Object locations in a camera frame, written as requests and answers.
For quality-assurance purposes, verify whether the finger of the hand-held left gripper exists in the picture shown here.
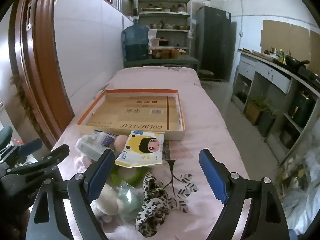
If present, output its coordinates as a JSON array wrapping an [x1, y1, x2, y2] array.
[[6, 144, 70, 178], [18, 138, 43, 157]]

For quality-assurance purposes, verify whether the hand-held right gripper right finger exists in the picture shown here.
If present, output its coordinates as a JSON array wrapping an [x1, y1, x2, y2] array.
[[199, 149, 290, 240]]

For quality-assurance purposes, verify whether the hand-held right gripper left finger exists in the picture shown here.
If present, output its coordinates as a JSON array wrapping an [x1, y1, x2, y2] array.
[[25, 149, 116, 240]]

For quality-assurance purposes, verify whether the white plush toy purple dress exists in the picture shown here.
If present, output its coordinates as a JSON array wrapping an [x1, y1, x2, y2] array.
[[90, 184, 120, 224]]

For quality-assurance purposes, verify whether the green patterned tissue pack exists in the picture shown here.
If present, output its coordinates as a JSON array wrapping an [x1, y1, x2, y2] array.
[[76, 133, 112, 161]]

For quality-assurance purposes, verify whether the pale green plastic bag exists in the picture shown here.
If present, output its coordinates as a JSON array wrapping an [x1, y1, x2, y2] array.
[[117, 180, 145, 222]]

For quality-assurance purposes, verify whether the purple white packet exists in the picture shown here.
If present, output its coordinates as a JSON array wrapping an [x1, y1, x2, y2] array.
[[93, 129, 118, 148]]

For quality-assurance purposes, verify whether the beige round soft ball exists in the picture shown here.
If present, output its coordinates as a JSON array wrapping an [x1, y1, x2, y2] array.
[[113, 134, 129, 157]]

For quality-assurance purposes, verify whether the yellow cartoon wet wipes pack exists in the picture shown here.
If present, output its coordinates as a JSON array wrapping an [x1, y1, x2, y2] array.
[[114, 130, 165, 167]]

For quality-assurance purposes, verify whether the leopard print cloth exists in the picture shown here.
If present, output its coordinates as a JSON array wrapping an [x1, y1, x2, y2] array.
[[135, 172, 172, 238]]

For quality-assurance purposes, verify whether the shallow cardboard box orange rim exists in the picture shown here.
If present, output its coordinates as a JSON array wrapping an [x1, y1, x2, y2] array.
[[76, 88, 187, 140]]

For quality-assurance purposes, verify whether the dried plant bundle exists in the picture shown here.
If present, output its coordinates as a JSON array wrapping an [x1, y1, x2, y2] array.
[[10, 74, 34, 123]]

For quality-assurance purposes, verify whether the dark planter with grass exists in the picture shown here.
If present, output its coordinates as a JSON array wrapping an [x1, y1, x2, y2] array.
[[257, 105, 279, 138]]

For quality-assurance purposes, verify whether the yellow planter with grass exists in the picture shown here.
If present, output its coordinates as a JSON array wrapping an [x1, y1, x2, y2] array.
[[245, 96, 265, 125]]

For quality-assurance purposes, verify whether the dark metal pot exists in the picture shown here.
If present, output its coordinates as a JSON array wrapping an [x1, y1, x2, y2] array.
[[279, 126, 299, 149]]

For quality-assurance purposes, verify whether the dark kettle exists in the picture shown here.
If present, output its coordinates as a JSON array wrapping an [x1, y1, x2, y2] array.
[[236, 82, 249, 104]]

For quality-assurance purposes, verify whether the brown wooden door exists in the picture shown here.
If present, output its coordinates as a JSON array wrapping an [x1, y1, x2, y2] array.
[[9, 0, 75, 150]]

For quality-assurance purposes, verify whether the pile of clear plastic bags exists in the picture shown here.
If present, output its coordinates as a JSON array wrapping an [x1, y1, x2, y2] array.
[[275, 130, 320, 235]]

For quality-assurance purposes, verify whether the pink printed bed sheet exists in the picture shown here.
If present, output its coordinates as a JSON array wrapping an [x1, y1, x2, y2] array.
[[50, 66, 250, 240]]

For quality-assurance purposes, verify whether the dark green cooking pot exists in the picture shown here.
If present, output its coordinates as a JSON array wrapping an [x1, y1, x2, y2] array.
[[287, 90, 315, 128]]

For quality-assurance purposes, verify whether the grey kitchen counter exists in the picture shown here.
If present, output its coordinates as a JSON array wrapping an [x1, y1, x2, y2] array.
[[231, 49, 320, 165]]

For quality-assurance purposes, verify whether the wooden cutting board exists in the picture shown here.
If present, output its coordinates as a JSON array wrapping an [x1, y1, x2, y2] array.
[[241, 48, 278, 59]]

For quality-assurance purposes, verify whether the row of orange jars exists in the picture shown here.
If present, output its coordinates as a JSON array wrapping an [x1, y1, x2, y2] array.
[[151, 48, 187, 58]]

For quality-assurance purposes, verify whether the dark fridge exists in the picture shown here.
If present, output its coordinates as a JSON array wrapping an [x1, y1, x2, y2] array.
[[195, 5, 232, 82]]

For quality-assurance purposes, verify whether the blue water jug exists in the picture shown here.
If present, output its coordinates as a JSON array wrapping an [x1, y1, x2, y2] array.
[[121, 16, 150, 62]]

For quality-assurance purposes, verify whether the row of condiment bottles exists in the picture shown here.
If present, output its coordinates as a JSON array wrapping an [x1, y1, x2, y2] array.
[[264, 46, 287, 64]]

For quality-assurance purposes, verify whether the black stove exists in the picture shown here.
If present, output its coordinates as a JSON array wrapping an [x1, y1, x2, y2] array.
[[297, 66, 320, 92]]

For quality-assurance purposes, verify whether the black wok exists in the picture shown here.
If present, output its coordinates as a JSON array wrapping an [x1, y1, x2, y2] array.
[[285, 54, 310, 68]]

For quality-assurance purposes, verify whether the grey shelf rack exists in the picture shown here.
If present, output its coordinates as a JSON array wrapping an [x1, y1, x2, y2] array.
[[137, 0, 193, 57]]

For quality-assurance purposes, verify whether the lime green ring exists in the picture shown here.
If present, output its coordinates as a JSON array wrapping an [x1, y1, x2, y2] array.
[[109, 164, 148, 188]]

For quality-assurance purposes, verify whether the cardboard wall panel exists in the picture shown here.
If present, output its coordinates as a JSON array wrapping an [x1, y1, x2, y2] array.
[[290, 24, 312, 55], [310, 30, 320, 63], [261, 20, 292, 53]]

